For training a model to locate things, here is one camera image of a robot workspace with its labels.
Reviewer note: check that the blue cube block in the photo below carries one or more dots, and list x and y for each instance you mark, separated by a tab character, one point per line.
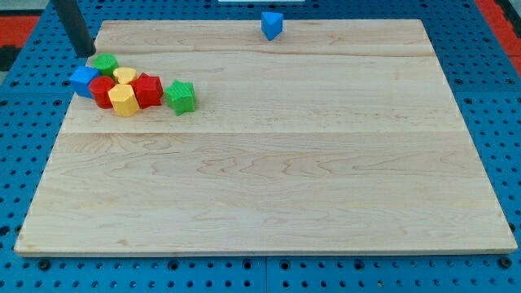
81	78

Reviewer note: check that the red cylinder block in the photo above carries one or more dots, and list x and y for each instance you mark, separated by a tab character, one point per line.
99	88

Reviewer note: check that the green star block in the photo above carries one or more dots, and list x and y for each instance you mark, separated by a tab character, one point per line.
180	96

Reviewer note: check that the green cylinder block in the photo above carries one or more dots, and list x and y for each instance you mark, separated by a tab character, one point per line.
106	63

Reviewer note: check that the yellow hexagon block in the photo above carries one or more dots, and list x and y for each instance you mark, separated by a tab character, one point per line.
123	100

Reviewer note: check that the yellow heart block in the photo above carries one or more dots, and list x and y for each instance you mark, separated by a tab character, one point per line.
124	75

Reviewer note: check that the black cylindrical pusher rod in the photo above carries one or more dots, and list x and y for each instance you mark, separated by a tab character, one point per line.
73	22

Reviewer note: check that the light wooden board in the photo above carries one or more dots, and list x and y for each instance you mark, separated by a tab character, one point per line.
339	137

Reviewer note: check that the blue triangular block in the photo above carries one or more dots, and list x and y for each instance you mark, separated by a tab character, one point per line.
271	24

